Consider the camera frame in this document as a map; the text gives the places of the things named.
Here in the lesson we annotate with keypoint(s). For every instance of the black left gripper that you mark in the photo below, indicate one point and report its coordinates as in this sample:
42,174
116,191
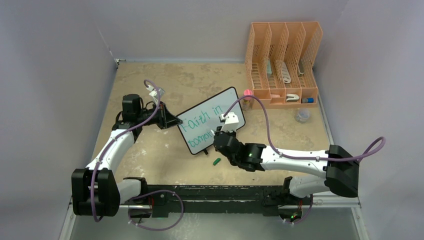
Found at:
165,119

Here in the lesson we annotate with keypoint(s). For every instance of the white whiteboard black frame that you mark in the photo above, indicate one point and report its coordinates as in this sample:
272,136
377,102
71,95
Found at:
199,121

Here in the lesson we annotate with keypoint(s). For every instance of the green marker cap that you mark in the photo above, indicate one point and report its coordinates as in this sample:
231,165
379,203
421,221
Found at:
216,161

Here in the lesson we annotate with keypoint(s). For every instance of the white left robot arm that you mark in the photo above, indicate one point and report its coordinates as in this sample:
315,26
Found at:
94,188

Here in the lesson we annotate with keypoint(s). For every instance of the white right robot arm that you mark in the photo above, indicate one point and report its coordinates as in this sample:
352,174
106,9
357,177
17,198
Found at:
326,170

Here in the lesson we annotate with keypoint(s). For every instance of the pink cartoon bottle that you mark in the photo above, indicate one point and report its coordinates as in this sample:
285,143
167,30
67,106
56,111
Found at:
245,103

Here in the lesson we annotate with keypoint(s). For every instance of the white stapler in organizer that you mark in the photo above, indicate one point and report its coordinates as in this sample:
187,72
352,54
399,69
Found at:
291,98

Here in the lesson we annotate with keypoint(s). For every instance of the white long tool in organizer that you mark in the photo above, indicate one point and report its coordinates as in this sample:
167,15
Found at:
285,75

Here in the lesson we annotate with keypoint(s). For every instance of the peach plastic file organizer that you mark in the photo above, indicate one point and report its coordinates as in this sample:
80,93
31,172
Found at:
279,63

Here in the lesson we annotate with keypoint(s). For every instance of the clear small plastic jar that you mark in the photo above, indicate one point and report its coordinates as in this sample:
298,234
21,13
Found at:
303,115

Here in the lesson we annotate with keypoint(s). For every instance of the grey tool in organizer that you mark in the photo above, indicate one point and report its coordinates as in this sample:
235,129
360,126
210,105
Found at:
300,68

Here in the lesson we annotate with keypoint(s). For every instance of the blue capped item in organizer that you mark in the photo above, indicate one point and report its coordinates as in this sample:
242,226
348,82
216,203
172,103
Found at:
307,100

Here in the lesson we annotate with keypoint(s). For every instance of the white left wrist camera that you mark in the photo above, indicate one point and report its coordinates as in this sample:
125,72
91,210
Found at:
155,95

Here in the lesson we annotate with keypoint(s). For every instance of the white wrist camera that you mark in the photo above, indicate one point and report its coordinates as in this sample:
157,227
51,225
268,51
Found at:
230,122
155,95

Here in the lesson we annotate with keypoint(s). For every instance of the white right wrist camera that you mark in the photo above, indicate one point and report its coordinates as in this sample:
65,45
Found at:
230,122

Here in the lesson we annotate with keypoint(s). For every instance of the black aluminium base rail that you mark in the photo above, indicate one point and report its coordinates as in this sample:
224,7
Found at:
268,200

